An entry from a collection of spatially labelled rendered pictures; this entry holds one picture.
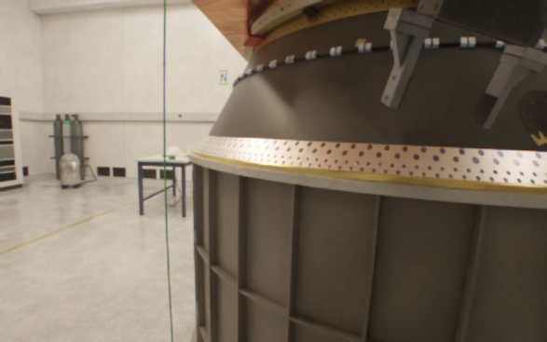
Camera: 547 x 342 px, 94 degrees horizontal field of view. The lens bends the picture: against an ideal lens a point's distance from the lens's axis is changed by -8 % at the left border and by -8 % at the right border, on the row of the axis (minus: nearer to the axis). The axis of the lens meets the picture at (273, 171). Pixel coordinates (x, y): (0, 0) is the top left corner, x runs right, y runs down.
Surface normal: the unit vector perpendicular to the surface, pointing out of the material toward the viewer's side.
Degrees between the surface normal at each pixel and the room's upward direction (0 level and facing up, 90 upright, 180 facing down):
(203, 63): 90
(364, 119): 62
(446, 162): 43
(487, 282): 90
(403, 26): 113
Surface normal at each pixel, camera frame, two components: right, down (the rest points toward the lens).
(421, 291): -0.35, 0.11
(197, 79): -0.12, 0.12
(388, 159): -0.28, -0.66
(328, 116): -0.48, -0.38
